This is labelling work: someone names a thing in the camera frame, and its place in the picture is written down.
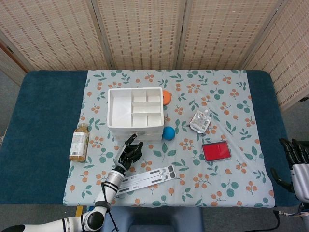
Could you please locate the blue chair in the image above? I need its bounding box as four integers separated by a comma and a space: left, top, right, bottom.
108, 206, 203, 232

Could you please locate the silver foil pouch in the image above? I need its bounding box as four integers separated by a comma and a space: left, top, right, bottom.
188, 109, 213, 134

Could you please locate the red ink pad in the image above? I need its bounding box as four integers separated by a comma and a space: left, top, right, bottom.
201, 141, 232, 162

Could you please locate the cable with white connector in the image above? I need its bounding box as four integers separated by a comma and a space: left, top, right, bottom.
273, 209, 309, 218

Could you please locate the bottle of yellow liquid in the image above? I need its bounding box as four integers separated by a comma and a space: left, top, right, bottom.
69, 122, 89, 162

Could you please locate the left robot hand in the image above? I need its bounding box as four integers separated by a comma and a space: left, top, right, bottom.
113, 134, 145, 173

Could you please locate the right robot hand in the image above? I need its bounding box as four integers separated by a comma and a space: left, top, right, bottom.
270, 137, 309, 194

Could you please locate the blue ball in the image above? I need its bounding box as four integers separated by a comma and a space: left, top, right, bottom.
162, 126, 176, 141

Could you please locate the floral tablecloth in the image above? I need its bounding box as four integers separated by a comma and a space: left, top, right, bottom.
62, 69, 276, 208

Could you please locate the white folding laptop stand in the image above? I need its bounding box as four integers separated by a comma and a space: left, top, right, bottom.
117, 165, 178, 194

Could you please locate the teal table cover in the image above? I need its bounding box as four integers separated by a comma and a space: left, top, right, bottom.
0, 70, 300, 206

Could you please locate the woven folding screen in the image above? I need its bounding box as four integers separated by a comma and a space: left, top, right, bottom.
0, 0, 309, 112

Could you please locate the orange ball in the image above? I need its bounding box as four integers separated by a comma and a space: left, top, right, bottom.
162, 90, 173, 106

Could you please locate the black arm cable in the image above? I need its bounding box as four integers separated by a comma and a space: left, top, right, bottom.
100, 182, 119, 232

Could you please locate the white drawer organizer box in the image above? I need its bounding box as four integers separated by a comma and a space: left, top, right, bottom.
107, 87, 165, 142

